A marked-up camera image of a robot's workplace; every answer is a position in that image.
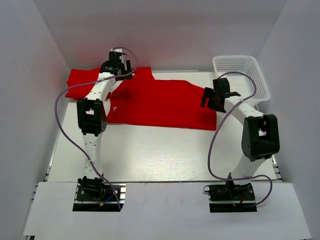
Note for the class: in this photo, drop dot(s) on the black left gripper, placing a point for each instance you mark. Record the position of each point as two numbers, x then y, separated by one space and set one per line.
128 65

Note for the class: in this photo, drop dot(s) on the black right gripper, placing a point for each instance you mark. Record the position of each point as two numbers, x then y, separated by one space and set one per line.
209 93

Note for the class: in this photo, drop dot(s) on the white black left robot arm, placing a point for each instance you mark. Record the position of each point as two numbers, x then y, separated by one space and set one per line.
92 119

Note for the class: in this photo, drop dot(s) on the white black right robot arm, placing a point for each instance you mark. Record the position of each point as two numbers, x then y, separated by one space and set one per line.
260 134

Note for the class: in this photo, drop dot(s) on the folded red t-shirt stack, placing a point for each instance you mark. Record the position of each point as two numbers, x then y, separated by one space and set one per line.
78 77

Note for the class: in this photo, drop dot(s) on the white perforated plastic basket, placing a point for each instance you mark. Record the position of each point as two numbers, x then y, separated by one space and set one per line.
244 76

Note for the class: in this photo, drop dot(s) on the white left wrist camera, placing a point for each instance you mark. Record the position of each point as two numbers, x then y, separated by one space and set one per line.
117 50

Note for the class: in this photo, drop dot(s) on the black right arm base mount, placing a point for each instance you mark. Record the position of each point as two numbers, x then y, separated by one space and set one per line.
231 198

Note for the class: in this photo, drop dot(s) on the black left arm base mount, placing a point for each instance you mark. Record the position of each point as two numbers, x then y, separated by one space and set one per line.
94 195

